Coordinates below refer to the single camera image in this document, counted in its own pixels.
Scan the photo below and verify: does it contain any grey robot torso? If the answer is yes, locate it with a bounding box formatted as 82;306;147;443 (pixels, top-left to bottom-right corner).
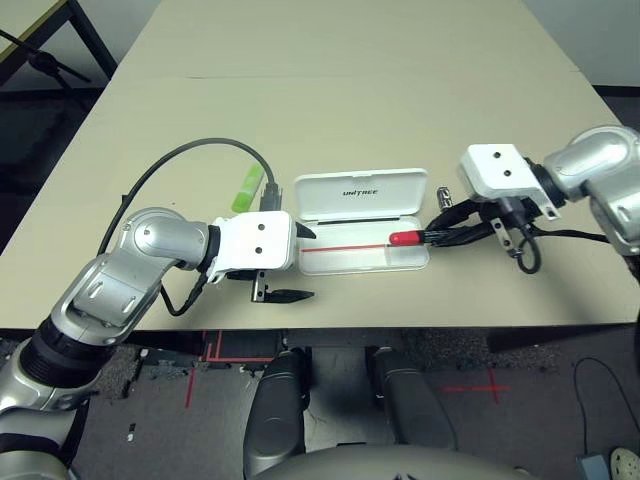
254;444;546;480

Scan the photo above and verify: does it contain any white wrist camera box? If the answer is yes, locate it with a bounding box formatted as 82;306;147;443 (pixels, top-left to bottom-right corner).
458;143;561;221
207;210;297;286

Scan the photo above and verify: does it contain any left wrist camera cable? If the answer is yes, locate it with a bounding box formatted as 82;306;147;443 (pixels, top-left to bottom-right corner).
97;137;281;317

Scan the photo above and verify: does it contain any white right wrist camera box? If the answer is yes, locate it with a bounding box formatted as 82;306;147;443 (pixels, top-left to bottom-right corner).
458;143;561;221

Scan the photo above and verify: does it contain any black marker with red cap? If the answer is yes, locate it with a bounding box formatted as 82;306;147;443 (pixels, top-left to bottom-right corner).
389;230;427;247

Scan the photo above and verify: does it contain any black tripod stand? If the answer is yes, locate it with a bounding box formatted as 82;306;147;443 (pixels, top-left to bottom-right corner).
0;29;94;109

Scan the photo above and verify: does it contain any black-framed side table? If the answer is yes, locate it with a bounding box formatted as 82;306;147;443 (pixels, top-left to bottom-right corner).
0;0;119;84

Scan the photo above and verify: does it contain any thin black floor cable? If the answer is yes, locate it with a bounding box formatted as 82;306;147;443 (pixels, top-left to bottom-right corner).
572;355;640;451

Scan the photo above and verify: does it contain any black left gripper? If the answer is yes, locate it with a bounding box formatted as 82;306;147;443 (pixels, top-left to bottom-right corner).
226;221;319;306

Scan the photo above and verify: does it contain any blue-grey foot pedal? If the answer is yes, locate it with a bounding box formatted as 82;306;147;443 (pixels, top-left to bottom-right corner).
577;452;619;480

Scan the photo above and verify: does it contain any red floor tape cross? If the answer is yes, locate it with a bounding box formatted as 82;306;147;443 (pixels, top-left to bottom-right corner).
442;367;512;404

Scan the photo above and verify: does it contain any dark grey robot leg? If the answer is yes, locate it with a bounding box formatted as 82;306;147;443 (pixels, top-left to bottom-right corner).
367;347;459;451
242;347;309;479

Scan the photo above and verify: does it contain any dark grey right robot leg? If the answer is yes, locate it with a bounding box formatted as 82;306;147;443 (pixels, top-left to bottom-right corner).
367;347;459;451

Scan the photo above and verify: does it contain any dark grey left robot leg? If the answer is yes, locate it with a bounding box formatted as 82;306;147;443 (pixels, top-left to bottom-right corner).
242;347;309;479

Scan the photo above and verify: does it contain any white hard pencil case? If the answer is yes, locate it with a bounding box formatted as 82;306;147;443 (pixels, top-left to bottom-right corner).
293;167;431;276

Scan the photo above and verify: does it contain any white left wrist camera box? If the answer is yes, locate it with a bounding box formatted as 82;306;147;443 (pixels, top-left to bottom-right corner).
207;210;297;286

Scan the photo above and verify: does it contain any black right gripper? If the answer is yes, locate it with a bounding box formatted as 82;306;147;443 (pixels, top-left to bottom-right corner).
423;196;547;257

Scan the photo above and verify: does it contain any green highlighter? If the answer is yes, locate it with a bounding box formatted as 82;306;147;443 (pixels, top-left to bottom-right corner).
230;164;265;212

